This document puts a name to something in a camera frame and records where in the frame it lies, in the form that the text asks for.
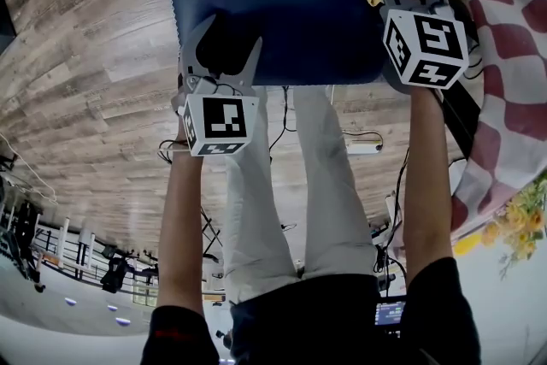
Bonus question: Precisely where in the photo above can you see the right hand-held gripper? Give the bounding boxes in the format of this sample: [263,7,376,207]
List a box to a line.
[374,0,470,91]

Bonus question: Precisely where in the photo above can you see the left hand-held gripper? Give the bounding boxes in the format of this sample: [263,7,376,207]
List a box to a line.
[172,15,264,158]

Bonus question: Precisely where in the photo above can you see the person's right forearm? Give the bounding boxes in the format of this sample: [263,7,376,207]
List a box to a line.
[401,87,456,286]

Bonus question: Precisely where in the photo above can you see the person's left forearm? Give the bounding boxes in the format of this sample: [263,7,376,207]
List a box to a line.
[157,149,206,315]

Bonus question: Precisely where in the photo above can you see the pink checkered tablecloth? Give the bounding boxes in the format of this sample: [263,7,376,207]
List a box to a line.
[448,0,547,241]

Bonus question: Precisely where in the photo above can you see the white floor power strip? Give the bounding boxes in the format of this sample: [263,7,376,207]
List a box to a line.
[344,138,384,156]

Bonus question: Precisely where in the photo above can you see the person's light grey trousers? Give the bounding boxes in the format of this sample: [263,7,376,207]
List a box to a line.
[221,85,379,305]

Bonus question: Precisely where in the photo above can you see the yellow artificial flower bouquet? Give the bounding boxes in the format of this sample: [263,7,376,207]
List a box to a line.
[482,173,547,280]

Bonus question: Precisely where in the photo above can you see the black equipment pile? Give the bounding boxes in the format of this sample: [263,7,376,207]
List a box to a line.
[0,174,48,296]

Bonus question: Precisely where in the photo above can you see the person's dark shirt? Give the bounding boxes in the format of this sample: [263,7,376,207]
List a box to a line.
[140,256,484,365]

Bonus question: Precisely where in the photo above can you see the small screen device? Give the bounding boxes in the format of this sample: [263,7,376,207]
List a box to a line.
[374,300,408,328]

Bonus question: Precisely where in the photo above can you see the long white cable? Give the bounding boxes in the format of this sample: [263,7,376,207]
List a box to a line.
[0,132,59,206]

